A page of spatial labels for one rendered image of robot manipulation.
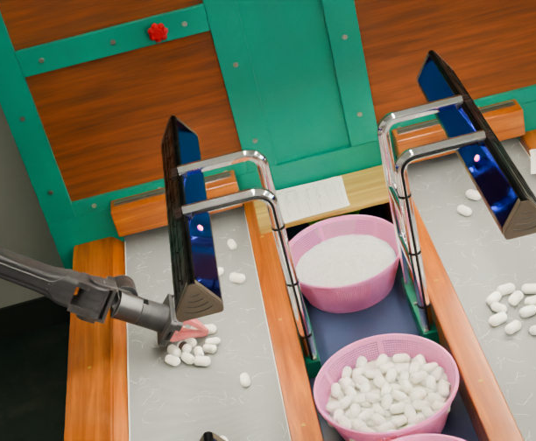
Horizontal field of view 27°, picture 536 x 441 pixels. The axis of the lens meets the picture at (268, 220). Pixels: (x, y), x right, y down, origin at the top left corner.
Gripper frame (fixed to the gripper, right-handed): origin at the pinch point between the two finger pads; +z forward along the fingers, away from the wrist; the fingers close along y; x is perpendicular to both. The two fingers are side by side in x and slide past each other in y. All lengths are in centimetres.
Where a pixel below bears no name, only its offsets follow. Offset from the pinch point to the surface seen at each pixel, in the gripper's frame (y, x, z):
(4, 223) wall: 124, 68, -26
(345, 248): 20.9, -18.7, 28.1
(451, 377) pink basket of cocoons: -30, -27, 35
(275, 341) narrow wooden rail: -9.8, -9.5, 10.2
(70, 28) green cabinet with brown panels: 47, -32, -43
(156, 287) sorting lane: 22.6, 7.8, -6.0
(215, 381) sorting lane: -14.2, 0.8, 1.4
